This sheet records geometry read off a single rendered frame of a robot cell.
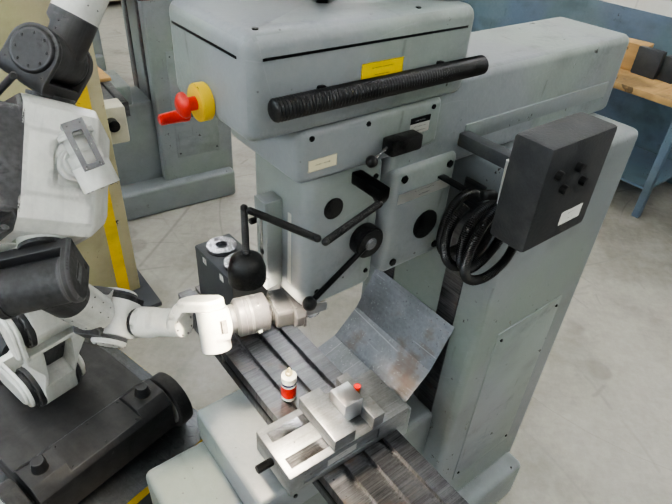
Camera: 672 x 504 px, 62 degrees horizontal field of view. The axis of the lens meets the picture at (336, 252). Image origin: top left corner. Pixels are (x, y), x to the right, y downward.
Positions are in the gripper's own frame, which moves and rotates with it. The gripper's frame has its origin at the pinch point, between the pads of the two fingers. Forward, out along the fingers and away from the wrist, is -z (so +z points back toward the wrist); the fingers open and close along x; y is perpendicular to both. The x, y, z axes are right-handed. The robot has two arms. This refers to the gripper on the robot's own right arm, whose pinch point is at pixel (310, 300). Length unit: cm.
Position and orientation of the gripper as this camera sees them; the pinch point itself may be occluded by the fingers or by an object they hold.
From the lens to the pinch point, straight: 131.0
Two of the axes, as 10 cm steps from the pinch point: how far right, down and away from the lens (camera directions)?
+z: -9.2, 1.8, -3.6
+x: -4.0, -5.6, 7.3
